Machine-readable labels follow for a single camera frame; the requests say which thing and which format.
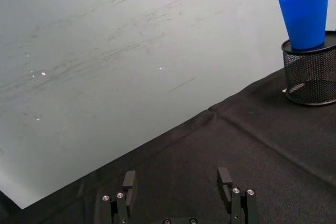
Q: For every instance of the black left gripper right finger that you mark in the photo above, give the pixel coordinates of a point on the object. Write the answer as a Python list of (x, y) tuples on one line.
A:
[(233, 197)]

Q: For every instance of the black table cloth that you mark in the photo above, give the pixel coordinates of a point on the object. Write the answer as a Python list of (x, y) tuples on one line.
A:
[(236, 161)]

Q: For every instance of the blue plastic cup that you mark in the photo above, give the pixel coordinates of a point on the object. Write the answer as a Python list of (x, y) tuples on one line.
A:
[(306, 16)]

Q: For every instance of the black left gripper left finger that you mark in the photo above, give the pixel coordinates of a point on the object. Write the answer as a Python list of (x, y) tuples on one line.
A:
[(129, 191)]

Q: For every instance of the plain pale wall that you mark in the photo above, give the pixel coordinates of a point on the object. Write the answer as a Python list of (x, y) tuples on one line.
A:
[(118, 64)]

